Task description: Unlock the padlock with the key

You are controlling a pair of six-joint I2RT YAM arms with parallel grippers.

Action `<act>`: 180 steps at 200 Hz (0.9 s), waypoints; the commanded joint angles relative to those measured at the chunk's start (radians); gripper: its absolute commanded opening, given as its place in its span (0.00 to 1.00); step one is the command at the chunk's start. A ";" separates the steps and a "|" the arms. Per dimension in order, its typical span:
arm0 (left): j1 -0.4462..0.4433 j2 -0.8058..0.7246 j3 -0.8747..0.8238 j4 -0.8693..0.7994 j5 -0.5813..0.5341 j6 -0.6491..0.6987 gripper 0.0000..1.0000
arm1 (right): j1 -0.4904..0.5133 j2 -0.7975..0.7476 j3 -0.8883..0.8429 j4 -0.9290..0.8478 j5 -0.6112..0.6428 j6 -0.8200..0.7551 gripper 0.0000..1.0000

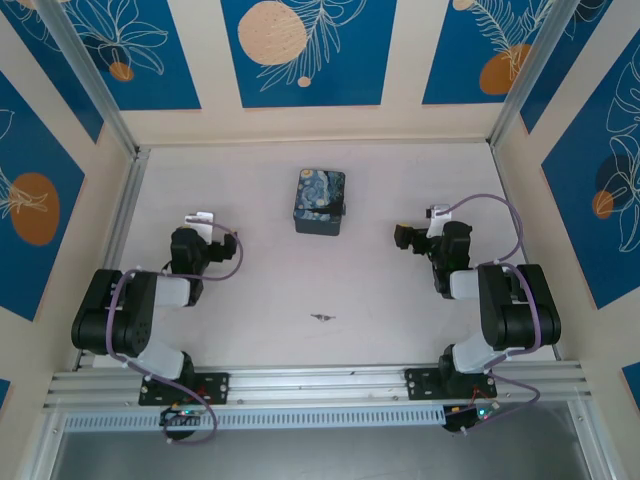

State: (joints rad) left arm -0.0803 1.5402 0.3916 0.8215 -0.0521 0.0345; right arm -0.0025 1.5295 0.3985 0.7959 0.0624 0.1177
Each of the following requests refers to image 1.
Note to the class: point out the starry night print tin box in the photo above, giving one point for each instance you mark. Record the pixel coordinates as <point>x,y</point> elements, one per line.
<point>318,200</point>

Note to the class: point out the small metal key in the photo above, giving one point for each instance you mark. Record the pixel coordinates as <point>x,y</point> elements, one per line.
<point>322,316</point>

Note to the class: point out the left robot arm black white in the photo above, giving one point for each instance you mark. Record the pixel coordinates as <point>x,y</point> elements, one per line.
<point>125,310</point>

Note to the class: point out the grey metal shelf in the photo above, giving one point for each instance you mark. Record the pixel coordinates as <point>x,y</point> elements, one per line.
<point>320,457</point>

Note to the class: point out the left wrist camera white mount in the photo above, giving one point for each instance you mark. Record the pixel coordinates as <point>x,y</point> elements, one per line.
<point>201,221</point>

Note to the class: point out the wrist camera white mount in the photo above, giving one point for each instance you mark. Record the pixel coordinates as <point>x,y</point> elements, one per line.
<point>438,216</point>
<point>201,221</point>

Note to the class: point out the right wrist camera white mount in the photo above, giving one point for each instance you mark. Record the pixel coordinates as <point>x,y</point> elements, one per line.
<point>438,216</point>

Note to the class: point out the aluminium side rail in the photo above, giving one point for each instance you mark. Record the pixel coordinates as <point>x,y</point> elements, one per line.
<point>511,200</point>
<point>127,200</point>

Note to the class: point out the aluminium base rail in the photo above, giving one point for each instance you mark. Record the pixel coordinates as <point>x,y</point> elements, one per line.
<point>320,382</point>

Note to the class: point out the aluminium frame post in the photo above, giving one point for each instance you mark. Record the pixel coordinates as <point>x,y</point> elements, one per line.
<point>531,75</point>
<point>91,75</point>

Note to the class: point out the aluminium frame leg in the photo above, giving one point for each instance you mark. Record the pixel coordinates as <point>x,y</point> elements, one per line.
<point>590,445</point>
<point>45,450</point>

